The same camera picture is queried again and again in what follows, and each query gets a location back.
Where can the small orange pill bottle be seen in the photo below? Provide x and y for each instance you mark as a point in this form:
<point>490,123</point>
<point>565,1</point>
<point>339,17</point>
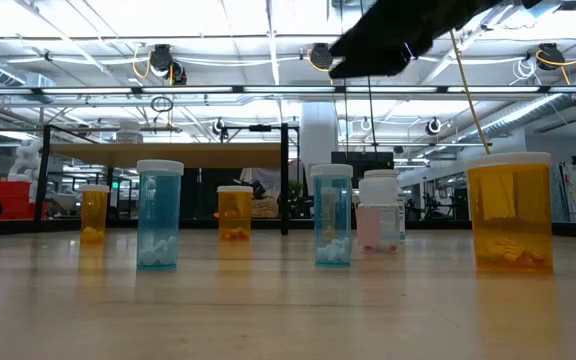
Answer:
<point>94,215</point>

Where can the wooden shelf black posts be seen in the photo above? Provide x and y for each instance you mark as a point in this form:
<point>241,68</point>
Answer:
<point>193,155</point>

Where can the person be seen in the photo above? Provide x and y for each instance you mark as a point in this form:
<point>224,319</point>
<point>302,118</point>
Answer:
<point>268,179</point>

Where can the white building column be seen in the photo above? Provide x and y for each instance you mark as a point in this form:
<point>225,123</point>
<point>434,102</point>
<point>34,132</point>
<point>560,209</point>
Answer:
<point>318,135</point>

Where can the white labelled pill bottle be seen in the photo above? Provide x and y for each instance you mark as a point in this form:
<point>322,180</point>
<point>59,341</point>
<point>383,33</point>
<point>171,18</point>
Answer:
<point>129,135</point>
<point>380,173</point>

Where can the woven basket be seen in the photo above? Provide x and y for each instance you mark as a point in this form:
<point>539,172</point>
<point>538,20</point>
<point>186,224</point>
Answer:
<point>265,207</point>

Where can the medium orange pill bottle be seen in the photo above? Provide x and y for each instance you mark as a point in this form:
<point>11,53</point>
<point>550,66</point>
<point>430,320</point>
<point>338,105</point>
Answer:
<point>234,212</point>

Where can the large orange pill bottle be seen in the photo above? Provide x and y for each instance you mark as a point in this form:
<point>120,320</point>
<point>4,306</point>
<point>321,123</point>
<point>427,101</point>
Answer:
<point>510,215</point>

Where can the clear pill bottle pink pills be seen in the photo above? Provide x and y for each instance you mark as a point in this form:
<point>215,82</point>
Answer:
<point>378,220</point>

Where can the blue pill bottle white cap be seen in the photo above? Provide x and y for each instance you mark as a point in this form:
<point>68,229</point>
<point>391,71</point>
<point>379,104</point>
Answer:
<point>159,215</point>
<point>332,215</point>

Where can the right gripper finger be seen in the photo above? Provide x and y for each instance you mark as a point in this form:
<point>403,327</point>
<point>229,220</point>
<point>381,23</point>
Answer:
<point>378,66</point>
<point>373,40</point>

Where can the red storage bin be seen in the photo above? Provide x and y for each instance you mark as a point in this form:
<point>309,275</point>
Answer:
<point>10,200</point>

